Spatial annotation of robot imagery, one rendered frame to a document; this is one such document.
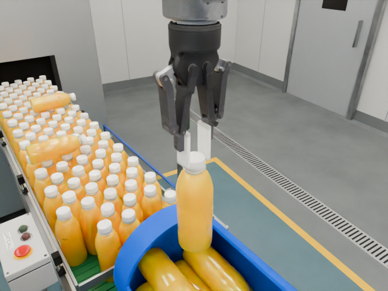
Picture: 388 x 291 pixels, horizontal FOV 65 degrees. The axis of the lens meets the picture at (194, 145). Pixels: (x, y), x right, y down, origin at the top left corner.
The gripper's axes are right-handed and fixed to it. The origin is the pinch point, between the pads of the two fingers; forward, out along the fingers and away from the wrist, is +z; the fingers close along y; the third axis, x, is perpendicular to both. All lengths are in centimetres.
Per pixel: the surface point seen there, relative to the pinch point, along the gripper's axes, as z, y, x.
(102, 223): 34.8, -10.2, 28.1
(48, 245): 56, -23, 52
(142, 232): 23.4, -7.5, 8.3
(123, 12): 34, 184, 412
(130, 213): 34.8, -2.2, 27.2
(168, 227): 21.9, -2.8, 5.0
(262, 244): 146, 105, 55
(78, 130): 36, 4, 89
